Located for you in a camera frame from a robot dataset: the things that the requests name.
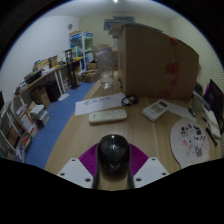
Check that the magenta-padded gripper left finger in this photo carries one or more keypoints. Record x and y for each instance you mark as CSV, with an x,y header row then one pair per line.
x,y
75,171

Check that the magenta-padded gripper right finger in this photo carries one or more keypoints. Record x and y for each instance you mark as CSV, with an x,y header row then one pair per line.
x,y
151,171

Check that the black computer mouse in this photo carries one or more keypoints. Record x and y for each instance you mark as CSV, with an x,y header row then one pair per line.
x,y
113,155

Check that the white printed mouse pad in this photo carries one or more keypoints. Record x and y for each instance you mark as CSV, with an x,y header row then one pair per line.
x,y
190,143

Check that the short white remote control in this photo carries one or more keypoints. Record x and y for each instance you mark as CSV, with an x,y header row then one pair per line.
x,y
156,110

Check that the long white remote control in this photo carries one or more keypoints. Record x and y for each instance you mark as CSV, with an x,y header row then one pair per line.
x,y
107,116

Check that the stack of books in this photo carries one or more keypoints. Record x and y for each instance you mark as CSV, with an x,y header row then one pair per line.
x,y
39,115

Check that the black pen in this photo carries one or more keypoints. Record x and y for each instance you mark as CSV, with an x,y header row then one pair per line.
x,y
211,136

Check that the white notebook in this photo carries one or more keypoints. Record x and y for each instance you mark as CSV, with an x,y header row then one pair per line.
x,y
213,121

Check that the black bin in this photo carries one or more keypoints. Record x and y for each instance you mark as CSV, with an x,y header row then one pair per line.
x,y
52,90

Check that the open cardboard box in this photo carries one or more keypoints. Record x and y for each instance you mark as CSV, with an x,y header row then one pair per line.
x,y
90,76

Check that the black monitor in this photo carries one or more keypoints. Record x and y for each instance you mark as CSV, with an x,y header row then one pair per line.
x,y
216,100

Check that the black stand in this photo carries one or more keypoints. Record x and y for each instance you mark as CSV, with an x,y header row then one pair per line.
x,y
71,71

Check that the cluttered wooden desk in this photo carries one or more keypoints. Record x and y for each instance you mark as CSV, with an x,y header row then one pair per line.
x,y
40,75

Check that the large cardboard box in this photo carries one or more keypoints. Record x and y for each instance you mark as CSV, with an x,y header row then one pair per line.
x,y
150,63

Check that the clear plastic jar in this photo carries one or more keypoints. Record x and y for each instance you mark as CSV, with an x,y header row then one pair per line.
x,y
106,66

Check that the blue and white cabinet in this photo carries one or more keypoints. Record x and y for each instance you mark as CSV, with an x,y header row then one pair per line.
x,y
81,45

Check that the ceiling light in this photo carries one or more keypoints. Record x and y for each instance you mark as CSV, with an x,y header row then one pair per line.
x,y
115,1

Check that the round wall clock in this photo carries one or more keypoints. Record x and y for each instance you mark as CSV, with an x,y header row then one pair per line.
x,y
70,26

